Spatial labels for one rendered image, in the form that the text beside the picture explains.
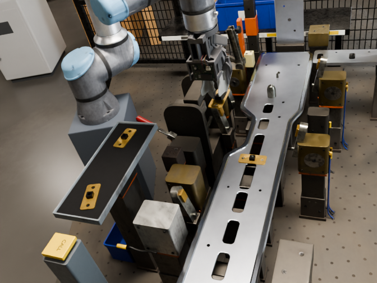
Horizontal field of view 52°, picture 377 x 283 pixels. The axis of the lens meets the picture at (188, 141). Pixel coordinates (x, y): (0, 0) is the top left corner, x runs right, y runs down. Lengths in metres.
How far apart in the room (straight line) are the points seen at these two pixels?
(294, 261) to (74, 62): 0.87
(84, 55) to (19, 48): 3.13
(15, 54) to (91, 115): 3.15
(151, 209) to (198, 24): 0.46
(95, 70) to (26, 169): 2.08
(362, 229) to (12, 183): 2.54
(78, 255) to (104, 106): 0.58
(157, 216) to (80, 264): 0.21
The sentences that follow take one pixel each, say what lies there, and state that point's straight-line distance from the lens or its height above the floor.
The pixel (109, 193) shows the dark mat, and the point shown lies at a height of 1.16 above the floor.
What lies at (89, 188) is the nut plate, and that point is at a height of 1.16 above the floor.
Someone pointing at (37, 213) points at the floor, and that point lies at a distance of 2.90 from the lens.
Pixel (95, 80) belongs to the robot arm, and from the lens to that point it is 1.33.
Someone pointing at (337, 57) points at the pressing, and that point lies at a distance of 1.68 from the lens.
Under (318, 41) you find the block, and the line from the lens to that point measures 1.76.
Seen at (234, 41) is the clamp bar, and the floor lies 1.17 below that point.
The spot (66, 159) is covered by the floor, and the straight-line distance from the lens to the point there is 3.20.
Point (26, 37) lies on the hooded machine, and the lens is 4.33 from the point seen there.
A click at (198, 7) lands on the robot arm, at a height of 1.53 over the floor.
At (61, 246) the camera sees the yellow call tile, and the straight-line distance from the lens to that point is 0.97.
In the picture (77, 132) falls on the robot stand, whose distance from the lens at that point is 1.39.
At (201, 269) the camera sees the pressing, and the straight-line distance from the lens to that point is 1.01.
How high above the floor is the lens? 1.85
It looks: 39 degrees down
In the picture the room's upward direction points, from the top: 15 degrees counter-clockwise
